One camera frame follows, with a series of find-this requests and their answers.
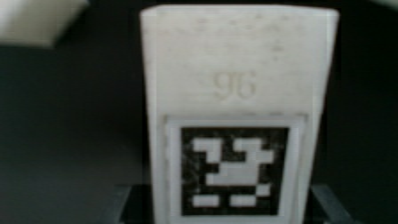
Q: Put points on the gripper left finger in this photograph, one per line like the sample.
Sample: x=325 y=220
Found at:
x=128 y=207

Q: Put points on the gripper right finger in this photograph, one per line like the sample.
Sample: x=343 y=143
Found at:
x=325 y=211

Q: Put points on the white chair leg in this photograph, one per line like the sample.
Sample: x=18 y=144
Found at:
x=236 y=61

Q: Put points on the white cube nut with tag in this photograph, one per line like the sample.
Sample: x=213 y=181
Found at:
x=34 y=20

